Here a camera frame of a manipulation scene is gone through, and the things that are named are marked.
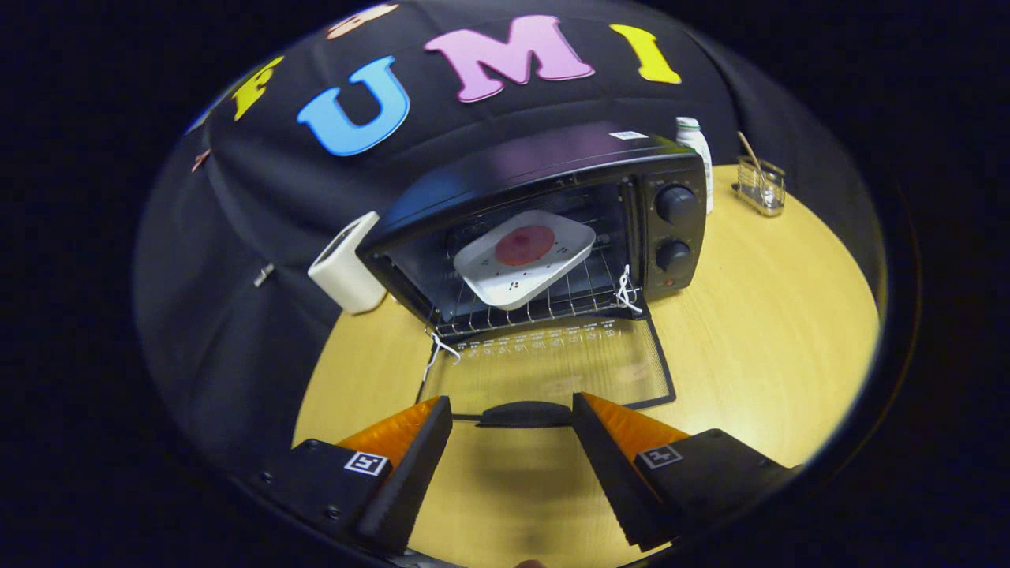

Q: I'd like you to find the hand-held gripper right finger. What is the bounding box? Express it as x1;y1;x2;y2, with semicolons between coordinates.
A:
571;392;798;551

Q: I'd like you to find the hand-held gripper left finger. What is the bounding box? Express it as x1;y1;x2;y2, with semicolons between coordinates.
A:
252;396;455;555

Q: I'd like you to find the white square plate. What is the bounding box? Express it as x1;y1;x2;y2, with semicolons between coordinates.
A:
453;210;597;311

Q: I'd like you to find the pink ham slice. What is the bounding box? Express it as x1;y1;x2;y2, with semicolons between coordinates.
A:
495;226;556;267

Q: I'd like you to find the black toaster oven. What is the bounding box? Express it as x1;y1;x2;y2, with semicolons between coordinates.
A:
357;122;709;429

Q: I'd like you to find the white bread toaster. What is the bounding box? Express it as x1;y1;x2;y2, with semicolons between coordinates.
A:
307;211;387;315

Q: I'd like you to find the black backdrop cloth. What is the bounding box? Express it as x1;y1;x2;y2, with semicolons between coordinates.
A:
134;0;885;474

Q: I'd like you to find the white bottle green label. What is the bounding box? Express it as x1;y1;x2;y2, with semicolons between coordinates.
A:
675;117;714;215

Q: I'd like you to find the wooden stick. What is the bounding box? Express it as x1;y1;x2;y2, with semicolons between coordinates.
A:
737;131;763;176

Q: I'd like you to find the metal wire basket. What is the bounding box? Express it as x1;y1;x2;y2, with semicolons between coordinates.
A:
732;155;787;217

